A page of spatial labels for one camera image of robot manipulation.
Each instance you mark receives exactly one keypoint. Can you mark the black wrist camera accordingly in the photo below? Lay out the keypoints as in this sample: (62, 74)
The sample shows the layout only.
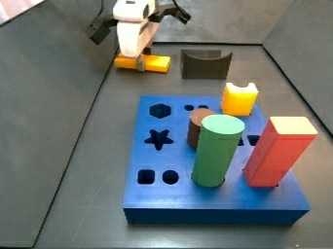
(99, 28)

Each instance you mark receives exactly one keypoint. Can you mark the yellow notched block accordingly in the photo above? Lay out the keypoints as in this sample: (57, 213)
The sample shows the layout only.
(238, 99)

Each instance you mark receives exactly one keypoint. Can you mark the blue shape sorter board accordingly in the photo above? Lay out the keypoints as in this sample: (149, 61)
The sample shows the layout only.
(160, 195)

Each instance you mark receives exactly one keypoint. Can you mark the green cylinder peg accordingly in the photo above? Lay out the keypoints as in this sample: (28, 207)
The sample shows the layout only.
(220, 133)

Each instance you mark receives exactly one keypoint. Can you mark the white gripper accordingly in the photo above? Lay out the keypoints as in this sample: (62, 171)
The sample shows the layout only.
(135, 29)

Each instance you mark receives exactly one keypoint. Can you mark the black curved stand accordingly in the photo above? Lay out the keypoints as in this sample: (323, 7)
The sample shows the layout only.
(204, 64)

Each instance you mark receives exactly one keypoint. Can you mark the brown cylinder peg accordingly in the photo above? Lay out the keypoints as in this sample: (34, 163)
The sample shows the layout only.
(196, 116)

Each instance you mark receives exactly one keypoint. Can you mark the red rectangular peg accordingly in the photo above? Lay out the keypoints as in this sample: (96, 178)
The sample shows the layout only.
(284, 139)

